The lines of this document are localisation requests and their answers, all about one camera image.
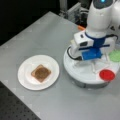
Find grey metal frame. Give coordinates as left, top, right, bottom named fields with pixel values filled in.
left=59, top=0, right=90, bottom=23

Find toast bread slice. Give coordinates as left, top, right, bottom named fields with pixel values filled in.
left=31, top=65, right=51, bottom=82

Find brown meat patty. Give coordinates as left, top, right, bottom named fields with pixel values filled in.
left=35, top=68, right=48, bottom=79

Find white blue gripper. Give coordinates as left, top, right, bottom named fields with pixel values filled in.
left=70, top=31, right=117, bottom=61

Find white paper plate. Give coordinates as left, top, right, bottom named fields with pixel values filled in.
left=18, top=55, right=60, bottom=90

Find red tomato slice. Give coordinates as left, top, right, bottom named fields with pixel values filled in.
left=99, top=69, right=115, bottom=81

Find white round divided tray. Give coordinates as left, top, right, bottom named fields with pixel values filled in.
left=63, top=51, right=120, bottom=88

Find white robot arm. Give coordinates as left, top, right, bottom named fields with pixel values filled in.
left=67, top=0, right=120, bottom=61

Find green lettuce piece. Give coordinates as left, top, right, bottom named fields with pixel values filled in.
left=109, top=50, right=120, bottom=62

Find orange small object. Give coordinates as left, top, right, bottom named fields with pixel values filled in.
left=77, top=25, right=86, bottom=31

